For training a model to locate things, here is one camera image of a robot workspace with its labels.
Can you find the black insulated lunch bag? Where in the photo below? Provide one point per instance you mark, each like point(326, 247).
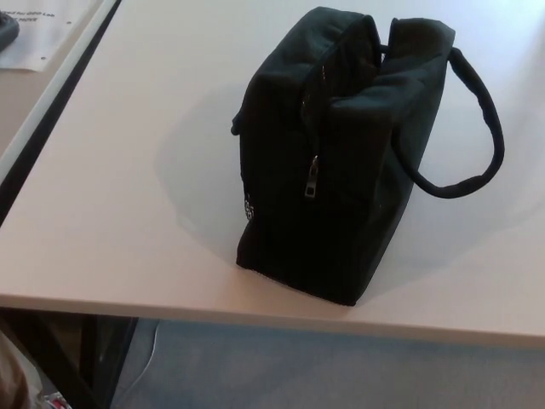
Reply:
point(349, 179)

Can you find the white printed paper sheet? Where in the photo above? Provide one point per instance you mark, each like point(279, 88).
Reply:
point(47, 38)

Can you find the red and white item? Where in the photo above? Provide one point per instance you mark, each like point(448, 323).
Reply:
point(57, 401)

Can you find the brown cloth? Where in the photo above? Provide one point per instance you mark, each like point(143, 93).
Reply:
point(17, 379)

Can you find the dark grey object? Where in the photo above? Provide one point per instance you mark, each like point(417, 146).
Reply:
point(7, 32)

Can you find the black table frame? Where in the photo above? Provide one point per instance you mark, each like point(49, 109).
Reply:
point(64, 353)

